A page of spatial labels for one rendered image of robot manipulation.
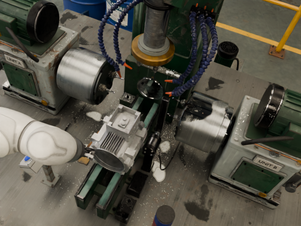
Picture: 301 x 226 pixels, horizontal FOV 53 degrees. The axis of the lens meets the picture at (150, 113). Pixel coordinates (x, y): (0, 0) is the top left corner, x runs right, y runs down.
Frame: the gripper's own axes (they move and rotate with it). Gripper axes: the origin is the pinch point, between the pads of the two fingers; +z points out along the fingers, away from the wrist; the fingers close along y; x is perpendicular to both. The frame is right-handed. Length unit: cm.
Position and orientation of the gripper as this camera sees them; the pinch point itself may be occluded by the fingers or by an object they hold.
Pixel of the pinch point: (88, 151)
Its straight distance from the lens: 119.5
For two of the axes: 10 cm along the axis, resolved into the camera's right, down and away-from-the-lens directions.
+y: -9.1, -3.7, 1.6
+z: 1.1, 1.7, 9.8
